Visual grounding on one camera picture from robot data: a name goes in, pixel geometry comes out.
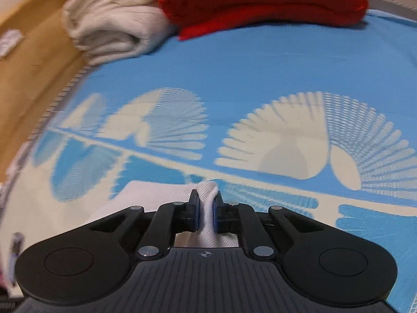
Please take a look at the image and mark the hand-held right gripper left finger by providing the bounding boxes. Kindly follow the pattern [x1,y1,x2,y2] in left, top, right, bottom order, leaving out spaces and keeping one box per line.
[87,191,200,261]

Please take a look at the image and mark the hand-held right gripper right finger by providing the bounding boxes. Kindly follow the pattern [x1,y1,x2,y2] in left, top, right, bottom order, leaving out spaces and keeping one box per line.
[213,193,326,261]

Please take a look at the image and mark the white black striped hoodie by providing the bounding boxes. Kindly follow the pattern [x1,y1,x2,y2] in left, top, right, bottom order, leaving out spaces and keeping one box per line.
[88,181,242,249]

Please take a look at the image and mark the blue fan-patterned bed mat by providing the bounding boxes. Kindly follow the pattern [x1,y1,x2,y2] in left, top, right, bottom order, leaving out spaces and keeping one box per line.
[0,8,417,313]

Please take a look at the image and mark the grey-white folded quilt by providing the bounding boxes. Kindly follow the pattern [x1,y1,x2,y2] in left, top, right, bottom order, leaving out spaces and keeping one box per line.
[61,0,179,66]

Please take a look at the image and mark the wooden headboard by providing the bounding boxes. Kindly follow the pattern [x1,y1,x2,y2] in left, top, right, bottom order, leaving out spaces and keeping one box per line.
[0,0,96,183]

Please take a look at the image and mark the red folded blanket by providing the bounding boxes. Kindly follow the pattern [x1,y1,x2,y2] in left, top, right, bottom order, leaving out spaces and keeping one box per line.
[156,0,370,41]

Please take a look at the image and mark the tissue pack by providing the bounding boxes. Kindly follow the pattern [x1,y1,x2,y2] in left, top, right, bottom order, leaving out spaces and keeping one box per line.
[0,29,24,60]

